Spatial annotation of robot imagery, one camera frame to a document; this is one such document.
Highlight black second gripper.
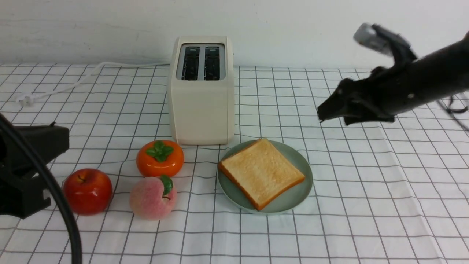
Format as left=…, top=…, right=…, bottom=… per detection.
left=317, top=67, right=418, bottom=123

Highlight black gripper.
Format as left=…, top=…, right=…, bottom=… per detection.
left=0, top=123, right=69, bottom=219

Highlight toast slice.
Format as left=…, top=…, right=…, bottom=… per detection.
left=218, top=137, right=306, bottom=212

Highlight black second robot arm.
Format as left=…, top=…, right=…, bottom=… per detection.
left=1, top=23, right=468, bottom=220

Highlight cream white toaster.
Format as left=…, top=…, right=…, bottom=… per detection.
left=166, top=36, right=235, bottom=145

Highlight red apple toy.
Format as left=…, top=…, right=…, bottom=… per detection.
left=62, top=168, right=113, bottom=216

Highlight white checkered tablecloth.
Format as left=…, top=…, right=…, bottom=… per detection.
left=0, top=64, right=468, bottom=264

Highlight pink peach toy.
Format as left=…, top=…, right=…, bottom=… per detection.
left=129, top=175, right=177, bottom=220

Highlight light green plate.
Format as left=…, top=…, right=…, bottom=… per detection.
left=217, top=140, right=313, bottom=215

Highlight orange persimmon toy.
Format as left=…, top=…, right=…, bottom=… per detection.
left=136, top=140, right=185, bottom=177

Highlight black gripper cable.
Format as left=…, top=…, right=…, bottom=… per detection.
left=0, top=113, right=83, bottom=264

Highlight white toaster power cord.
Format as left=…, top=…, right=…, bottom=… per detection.
left=16, top=62, right=171, bottom=108

